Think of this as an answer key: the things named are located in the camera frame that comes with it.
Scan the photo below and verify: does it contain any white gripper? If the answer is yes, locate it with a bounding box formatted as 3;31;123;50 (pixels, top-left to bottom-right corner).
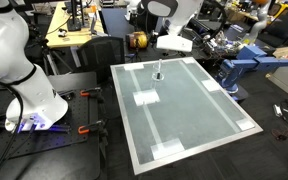
156;34;194;53

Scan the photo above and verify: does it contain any small white tape patch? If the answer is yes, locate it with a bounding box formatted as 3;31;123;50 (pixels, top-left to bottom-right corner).
235;119;256;132
123;62;145;72
201;79;222;93
181;57;196;65

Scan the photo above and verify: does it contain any clear drinking glass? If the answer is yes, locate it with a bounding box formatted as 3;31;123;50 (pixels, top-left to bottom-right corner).
151;62;165;82

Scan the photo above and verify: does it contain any metal robot hand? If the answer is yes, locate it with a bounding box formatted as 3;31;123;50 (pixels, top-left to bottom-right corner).
201;31;229;52

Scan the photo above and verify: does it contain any long white tape strip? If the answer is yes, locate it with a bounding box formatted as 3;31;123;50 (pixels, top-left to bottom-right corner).
129;69;163;145
178;60;242;134

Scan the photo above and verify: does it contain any black office chair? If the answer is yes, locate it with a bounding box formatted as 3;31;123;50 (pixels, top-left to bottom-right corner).
76;35;126;84

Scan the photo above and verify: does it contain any orange black clamp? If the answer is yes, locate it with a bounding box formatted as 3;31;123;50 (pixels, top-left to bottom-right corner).
79;87;105;103
77;119;107;137

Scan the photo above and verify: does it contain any black monitor stand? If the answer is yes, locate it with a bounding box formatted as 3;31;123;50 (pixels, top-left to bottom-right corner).
66;0;85;33

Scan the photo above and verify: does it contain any cardboard box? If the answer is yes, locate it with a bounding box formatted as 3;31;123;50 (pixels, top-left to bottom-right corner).
272;45;288;61

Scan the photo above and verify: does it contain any wooden desk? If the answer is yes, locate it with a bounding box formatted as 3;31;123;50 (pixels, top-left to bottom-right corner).
45;1;106;49

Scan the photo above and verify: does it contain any black optical breadboard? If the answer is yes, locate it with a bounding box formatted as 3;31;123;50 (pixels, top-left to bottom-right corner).
0;71;100;165

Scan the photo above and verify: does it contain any black tripod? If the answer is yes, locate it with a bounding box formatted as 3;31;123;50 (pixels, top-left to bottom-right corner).
39;39;74;76

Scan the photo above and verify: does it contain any white power adapter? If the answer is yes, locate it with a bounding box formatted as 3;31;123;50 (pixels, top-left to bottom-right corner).
272;104;284;118

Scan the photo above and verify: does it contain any yellow cable reel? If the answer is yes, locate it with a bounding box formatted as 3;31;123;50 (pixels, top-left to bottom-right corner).
135;31;149;50

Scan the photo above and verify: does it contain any red floor cable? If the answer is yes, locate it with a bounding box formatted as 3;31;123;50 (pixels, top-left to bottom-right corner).
270;127;288;141

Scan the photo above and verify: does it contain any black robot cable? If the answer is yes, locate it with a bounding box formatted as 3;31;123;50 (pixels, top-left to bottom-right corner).
0;81;25;180

